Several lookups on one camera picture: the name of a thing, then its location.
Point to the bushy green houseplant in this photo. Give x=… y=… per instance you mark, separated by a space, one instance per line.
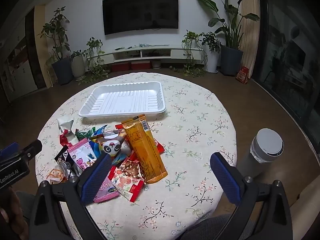
x=211 y=40

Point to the grey bin with white lid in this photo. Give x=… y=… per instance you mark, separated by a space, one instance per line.
x=260 y=152

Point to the person's grey pants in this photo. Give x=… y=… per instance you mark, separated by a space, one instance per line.
x=207 y=227

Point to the pink cartoon snack packet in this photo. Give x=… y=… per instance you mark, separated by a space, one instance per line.
x=80 y=155

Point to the dark glass sliding door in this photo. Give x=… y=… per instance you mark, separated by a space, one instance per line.
x=287 y=55

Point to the large dark square planter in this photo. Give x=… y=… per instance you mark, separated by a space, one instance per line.
x=231 y=60

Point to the dark grey plant pot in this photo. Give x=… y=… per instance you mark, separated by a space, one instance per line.
x=62 y=71

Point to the large broad-leaf plant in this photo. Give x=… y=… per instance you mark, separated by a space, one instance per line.
x=231 y=20

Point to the red gold foil snack packet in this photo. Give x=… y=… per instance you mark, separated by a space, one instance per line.
x=131 y=168

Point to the plain red snack packet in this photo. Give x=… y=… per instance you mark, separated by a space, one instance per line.
x=160 y=148

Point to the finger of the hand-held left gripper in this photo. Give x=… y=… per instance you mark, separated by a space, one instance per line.
x=31 y=149
x=8 y=149

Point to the long orange snack packet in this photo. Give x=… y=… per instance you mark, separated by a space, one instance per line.
x=147 y=150

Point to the red storage box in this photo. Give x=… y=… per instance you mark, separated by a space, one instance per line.
x=140 y=65

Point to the small white bowl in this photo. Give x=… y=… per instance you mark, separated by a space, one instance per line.
x=156 y=64

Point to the white television cabinet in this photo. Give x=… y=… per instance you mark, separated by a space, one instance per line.
x=120 y=56

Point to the white wall cabinet unit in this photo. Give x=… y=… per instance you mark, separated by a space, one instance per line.
x=20 y=67

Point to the wall-mounted black television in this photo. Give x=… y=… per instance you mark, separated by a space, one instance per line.
x=140 y=12

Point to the white plant pot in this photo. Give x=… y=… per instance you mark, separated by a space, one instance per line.
x=212 y=60

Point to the panda print snack packet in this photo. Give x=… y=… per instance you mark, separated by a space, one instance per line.
x=112 y=146

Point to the hanging pothos plant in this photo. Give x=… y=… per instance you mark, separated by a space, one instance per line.
x=190 y=40

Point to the white and red snack packet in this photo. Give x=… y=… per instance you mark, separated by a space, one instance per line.
x=65 y=127

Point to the black white-patterned snack packet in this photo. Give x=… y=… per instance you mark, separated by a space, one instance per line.
x=62 y=155

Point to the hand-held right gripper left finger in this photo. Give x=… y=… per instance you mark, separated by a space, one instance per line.
x=96 y=180

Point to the yellow cartoon snack packet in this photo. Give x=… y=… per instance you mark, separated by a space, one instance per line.
x=56 y=176

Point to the light blue toy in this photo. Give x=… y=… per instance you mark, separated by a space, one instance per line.
x=144 y=45

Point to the white plastic tray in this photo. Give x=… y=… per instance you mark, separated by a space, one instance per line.
x=125 y=101

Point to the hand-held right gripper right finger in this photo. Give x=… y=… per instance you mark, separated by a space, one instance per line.
x=225 y=180

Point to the light grey plant pot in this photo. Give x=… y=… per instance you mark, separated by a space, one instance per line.
x=78 y=66

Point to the tall leafy houseplant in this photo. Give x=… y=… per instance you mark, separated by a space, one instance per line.
x=57 y=30

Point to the green snack packet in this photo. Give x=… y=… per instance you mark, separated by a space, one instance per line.
x=82 y=134

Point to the trailing green vine plant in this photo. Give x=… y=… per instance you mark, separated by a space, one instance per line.
x=96 y=52

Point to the red strawberry print snack packet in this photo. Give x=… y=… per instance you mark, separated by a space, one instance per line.
x=125 y=183

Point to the beige curtain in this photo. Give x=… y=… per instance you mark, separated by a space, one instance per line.
x=250 y=30

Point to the red paper bag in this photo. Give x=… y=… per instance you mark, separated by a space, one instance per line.
x=243 y=75

